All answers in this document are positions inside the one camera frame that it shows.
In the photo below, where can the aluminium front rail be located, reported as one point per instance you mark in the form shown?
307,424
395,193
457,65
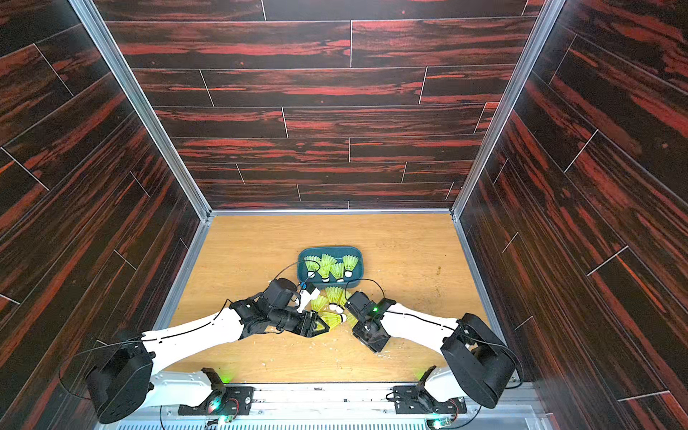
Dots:
351,406

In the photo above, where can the yellow shuttlecock pile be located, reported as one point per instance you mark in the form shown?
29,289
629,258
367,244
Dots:
333,320

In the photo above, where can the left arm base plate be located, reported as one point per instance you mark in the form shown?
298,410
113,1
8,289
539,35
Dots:
224,400

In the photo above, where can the teal plastic storage box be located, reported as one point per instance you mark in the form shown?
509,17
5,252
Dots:
337,253

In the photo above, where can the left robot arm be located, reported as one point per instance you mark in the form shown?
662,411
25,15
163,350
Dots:
131,374

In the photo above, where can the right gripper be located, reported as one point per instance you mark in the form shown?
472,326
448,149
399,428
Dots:
356,317

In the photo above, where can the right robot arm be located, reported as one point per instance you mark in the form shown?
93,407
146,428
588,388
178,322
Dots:
478,364

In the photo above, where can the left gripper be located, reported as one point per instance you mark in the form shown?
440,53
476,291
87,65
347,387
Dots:
313,322

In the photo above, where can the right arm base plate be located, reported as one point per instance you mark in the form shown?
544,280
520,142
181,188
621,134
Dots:
416,400

